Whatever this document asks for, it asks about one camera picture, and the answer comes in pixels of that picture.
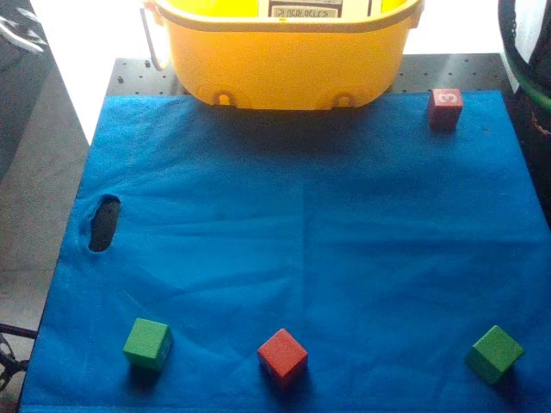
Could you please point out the white rectangular display device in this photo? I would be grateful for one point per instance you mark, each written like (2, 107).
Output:
(303, 8)

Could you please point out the yellow plastic basket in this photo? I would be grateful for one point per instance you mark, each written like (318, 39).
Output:
(280, 64)

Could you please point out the blue cloth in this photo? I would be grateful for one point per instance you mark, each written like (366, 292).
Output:
(237, 236)

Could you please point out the plain red wooden block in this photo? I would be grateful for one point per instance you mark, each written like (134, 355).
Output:
(282, 355)

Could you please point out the green wooden block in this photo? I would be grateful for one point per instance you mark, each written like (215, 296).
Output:
(144, 344)
(493, 355)

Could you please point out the red block with number three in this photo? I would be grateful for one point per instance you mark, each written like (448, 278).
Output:
(444, 112)

